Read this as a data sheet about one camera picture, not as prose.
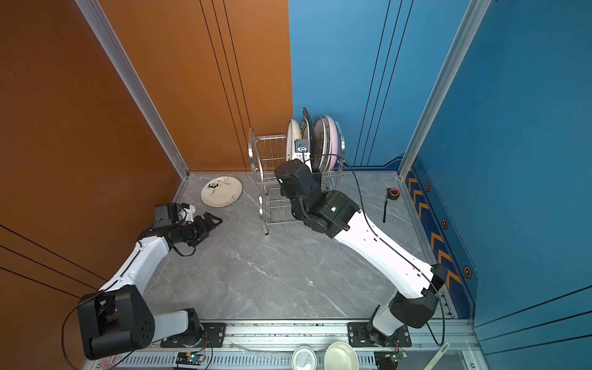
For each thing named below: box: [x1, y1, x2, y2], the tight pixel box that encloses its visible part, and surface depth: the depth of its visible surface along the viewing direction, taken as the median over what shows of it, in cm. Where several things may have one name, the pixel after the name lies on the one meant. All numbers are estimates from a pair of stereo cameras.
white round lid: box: [291, 346, 317, 370], surface depth 65 cm
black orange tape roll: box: [382, 187, 401, 223], surface depth 111 cm
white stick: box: [423, 341, 451, 370], surface depth 71 cm
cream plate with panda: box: [200, 175, 243, 208], surface depth 114 cm
